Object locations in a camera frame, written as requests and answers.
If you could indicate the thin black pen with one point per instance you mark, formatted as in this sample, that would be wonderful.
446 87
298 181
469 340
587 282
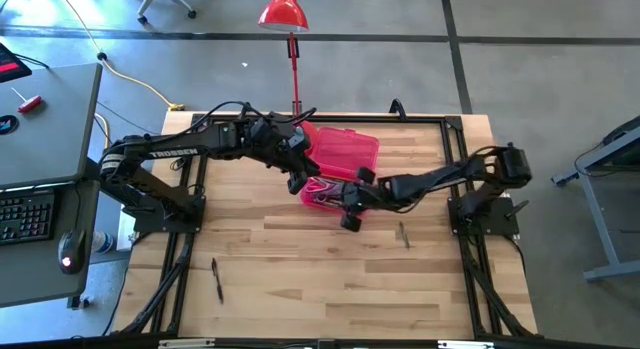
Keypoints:
216 279

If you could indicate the blue-grey metal cart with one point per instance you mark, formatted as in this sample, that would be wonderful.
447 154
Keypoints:
600 229

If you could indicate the pink plastic pencil box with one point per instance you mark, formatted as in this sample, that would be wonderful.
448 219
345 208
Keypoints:
345 151

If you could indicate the black aluminium table frame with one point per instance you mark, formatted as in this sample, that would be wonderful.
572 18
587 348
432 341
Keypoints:
425 118

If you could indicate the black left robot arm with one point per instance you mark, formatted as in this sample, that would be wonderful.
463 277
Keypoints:
175 151

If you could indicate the white bottle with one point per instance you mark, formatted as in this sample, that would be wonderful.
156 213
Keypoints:
102 241

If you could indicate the round black sticker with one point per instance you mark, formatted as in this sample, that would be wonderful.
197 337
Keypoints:
7 125

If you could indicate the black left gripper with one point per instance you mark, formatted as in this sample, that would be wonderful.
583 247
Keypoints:
290 149

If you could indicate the black computer mouse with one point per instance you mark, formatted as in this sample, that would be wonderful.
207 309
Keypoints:
71 249

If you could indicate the black keyboard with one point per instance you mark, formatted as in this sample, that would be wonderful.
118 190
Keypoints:
25 216

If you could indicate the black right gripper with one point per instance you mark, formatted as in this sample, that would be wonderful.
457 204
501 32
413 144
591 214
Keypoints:
372 194

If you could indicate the red desk lamp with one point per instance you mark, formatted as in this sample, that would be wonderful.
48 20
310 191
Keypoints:
282 11

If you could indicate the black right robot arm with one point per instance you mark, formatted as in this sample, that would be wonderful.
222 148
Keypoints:
435 176

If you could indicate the black tablet with red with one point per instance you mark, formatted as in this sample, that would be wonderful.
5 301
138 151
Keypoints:
10 64

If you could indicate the grey desk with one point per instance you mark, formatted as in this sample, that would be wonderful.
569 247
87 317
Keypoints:
50 139

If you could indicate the grey chair base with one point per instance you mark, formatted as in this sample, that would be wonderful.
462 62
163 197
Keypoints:
146 6

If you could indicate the silver metal bracket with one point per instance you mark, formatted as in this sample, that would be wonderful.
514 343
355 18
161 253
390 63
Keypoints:
465 345
185 344

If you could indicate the short dark green crayon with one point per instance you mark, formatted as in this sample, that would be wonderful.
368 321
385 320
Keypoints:
404 235

